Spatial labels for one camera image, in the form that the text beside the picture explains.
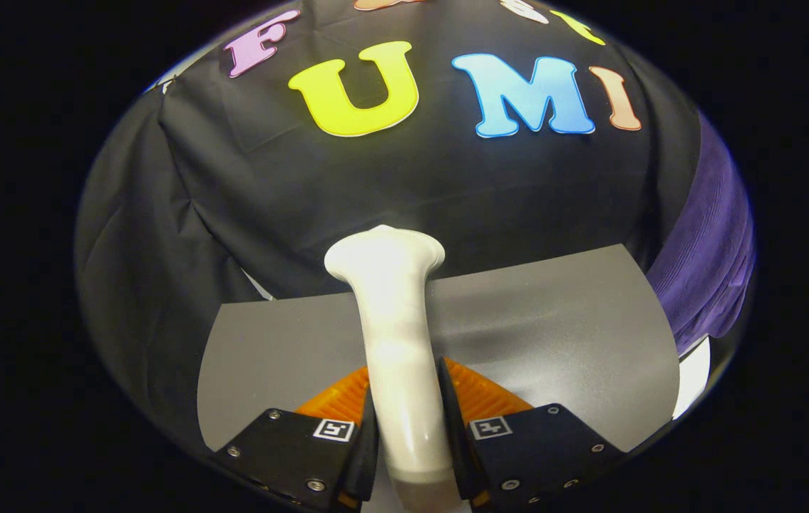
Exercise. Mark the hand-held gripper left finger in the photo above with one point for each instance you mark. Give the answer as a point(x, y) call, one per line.
point(365, 456)

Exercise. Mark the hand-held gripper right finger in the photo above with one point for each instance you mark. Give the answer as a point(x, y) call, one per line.
point(454, 449)

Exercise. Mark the grey cabinet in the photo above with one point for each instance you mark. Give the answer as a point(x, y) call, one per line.
point(554, 335)

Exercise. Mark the purple jacket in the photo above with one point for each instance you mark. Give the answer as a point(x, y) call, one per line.
point(710, 249)

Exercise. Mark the white garment steamer head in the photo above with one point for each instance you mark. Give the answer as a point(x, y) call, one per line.
point(397, 342)

